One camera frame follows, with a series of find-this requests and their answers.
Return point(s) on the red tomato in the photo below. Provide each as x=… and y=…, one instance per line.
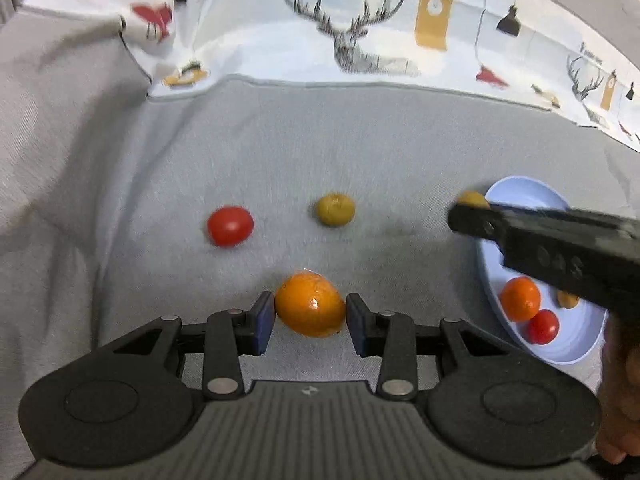
x=542, y=326
x=230, y=225

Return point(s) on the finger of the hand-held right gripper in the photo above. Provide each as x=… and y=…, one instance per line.
x=475, y=220

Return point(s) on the white deer print cloth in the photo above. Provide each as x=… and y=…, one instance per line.
x=260, y=35

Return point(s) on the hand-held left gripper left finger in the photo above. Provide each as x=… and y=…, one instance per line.
x=262, y=322

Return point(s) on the orange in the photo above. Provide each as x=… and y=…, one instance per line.
x=310, y=310
x=520, y=298

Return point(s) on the small yellow-green fruit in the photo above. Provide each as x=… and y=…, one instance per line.
x=472, y=198
x=567, y=300
x=335, y=209

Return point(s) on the light blue plate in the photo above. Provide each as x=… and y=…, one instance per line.
x=570, y=342

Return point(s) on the grey cloth cover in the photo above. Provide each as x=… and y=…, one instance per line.
x=150, y=185

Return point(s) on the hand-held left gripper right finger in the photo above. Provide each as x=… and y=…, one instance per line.
x=357, y=322

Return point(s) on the person's right hand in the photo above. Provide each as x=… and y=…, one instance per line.
x=620, y=385

